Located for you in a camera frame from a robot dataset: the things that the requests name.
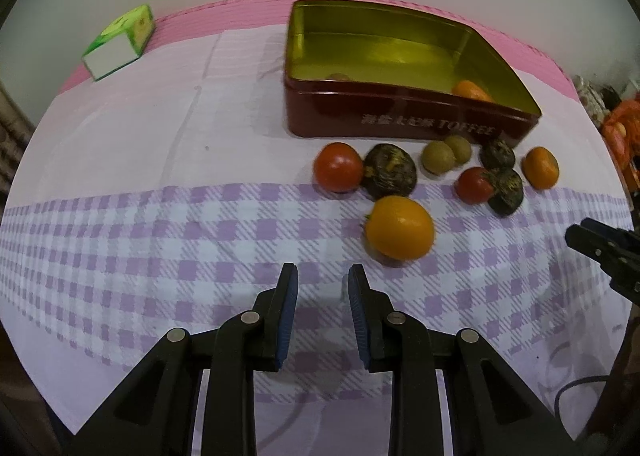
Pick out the green tissue box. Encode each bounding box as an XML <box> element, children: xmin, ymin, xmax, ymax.
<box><xmin>81</xmin><ymin>4</ymin><xmax>154</xmax><ymax>82</ymax></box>

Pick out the green-brown kiwi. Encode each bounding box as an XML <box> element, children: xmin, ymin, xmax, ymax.
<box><xmin>444</xmin><ymin>134</ymin><xmax>473</xmax><ymax>168</ymax></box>
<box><xmin>421</xmin><ymin>140</ymin><xmax>456</xmax><ymax>175</ymax></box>

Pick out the large red tomato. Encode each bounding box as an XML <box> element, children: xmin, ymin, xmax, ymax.
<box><xmin>313</xmin><ymin>142</ymin><xmax>364</xmax><ymax>193</ymax></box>

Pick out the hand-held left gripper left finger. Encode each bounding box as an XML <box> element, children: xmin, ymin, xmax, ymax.
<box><xmin>67</xmin><ymin>262</ymin><xmax>299</xmax><ymax>456</ymax></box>

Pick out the large orange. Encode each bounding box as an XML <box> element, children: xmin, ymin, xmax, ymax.
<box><xmin>364</xmin><ymin>196</ymin><xmax>436</xmax><ymax>261</ymax></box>

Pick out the small orange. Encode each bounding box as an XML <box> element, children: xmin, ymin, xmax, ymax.
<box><xmin>521</xmin><ymin>146</ymin><xmax>560</xmax><ymax>189</ymax></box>

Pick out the large dark brown round fruit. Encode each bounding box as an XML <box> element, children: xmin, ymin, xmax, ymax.
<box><xmin>362</xmin><ymin>143</ymin><xmax>418</xmax><ymax>200</ymax></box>

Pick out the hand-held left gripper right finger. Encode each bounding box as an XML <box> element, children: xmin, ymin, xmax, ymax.
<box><xmin>348</xmin><ymin>263</ymin><xmax>583</xmax><ymax>456</ymax></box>

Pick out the orange plastic bag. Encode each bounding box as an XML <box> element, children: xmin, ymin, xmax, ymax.
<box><xmin>602</xmin><ymin>101</ymin><xmax>640</xmax><ymax>187</ymax></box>

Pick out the floral patterned cloth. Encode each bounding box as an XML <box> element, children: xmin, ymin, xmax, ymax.
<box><xmin>572</xmin><ymin>75</ymin><xmax>607</xmax><ymax>123</ymax></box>

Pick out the small dark brown round fruit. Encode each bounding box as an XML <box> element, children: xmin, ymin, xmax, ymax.
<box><xmin>480</xmin><ymin>138</ymin><xmax>516</xmax><ymax>171</ymax></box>

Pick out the black cable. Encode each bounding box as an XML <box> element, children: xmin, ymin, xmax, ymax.
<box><xmin>552</xmin><ymin>375</ymin><xmax>613</xmax><ymax>418</ymax></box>

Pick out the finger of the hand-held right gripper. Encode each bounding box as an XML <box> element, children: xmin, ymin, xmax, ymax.
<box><xmin>580</xmin><ymin>217</ymin><xmax>640</xmax><ymax>244</ymax></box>
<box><xmin>566</xmin><ymin>226</ymin><xmax>640</xmax><ymax>307</ymax></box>

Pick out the pink and purple checked tablecloth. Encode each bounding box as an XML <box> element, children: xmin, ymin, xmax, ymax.
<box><xmin>0</xmin><ymin>0</ymin><xmax>636</xmax><ymax>437</ymax></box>

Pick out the small red tomato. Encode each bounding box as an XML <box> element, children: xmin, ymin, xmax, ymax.
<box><xmin>454</xmin><ymin>167</ymin><xmax>496</xmax><ymax>204</ymax></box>

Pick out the red and gold tin box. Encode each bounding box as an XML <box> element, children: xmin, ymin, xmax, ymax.
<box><xmin>284</xmin><ymin>0</ymin><xmax>543</xmax><ymax>143</ymax></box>

